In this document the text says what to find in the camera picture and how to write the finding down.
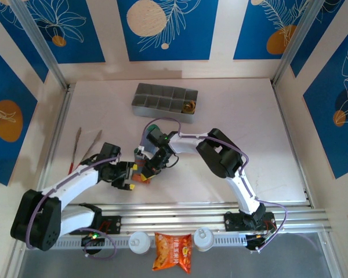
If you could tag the grey divided organizer box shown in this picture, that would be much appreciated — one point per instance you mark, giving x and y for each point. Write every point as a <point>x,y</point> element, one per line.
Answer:
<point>150,102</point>

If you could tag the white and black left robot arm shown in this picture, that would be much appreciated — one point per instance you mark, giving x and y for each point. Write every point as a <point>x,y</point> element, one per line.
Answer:
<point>75,181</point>

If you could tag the orange snack bag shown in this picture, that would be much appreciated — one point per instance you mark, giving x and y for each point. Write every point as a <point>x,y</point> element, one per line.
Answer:
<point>171,250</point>

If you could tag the white pull-tab can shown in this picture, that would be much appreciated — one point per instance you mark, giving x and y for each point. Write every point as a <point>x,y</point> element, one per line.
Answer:
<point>203,239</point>

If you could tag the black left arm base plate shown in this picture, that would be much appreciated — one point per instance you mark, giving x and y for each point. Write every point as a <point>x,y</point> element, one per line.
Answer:
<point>113,224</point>

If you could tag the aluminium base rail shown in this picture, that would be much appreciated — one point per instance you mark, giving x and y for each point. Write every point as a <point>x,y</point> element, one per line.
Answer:
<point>174,215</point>

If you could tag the aluminium side rail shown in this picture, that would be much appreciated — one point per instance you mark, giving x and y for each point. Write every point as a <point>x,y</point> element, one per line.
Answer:
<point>56,139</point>
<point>291,144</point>

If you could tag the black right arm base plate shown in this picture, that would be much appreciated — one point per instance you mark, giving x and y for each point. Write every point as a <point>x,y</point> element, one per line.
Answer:
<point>233,221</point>

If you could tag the aluminium corner post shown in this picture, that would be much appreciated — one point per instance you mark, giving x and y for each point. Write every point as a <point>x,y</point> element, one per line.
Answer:
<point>43,43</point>
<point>295,43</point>

